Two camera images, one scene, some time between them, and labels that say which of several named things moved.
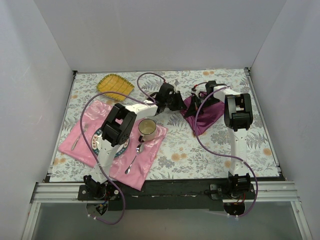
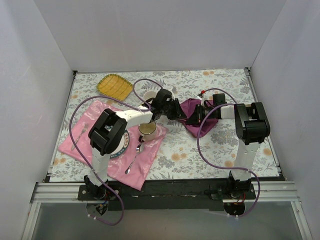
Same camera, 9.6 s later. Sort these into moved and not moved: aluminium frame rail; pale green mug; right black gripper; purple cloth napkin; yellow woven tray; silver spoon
Moved: right black gripper; purple cloth napkin
Not moved: aluminium frame rail; yellow woven tray; silver spoon; pale green mug
